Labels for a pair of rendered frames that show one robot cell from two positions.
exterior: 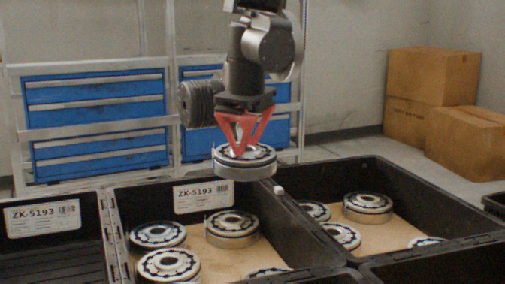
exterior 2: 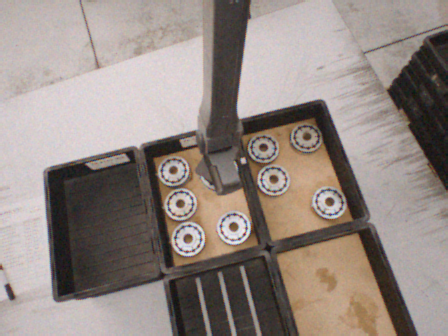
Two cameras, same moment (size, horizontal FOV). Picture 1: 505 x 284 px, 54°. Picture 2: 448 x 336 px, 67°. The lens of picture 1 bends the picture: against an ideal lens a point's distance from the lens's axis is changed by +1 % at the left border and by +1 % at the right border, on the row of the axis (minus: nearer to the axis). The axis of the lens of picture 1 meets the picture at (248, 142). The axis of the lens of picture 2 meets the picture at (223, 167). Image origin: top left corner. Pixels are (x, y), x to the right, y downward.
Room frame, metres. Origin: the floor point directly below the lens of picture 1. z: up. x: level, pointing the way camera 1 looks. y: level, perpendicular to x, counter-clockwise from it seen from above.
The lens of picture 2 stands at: (0.50, -0.07, 1.88)
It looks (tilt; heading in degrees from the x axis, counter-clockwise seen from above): 71 degrees down; 14
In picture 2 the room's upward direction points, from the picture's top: 9 degrees counter-clockwise
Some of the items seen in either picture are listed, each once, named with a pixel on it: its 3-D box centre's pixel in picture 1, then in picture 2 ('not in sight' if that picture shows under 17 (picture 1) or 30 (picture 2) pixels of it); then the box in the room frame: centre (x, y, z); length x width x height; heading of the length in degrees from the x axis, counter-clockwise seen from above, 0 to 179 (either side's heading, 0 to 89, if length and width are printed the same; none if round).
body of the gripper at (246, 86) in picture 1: (246, 80); (216, 157); (0.76, 0.00, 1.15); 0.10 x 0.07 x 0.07; 154
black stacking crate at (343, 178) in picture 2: (364, 225); (294, 173); (0.83, -0.22, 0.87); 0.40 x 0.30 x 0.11; 19
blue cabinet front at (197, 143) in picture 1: (239, 110); not in sight; (2.88, 0.06, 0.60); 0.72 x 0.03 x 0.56; 115
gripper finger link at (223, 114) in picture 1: (242, 125); not in sight; (0.76, 0.01, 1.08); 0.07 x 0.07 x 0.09; 64
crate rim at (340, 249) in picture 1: (367, 200); (297, 168); (0.83, -0.22, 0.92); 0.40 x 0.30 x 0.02; 19
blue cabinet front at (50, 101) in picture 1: (101, 124); not in sight; (2.54, 0.78, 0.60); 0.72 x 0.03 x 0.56; 115
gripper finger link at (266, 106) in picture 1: (248, 122); not in sight; (0.78, 0.00, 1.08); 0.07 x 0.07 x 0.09; 64
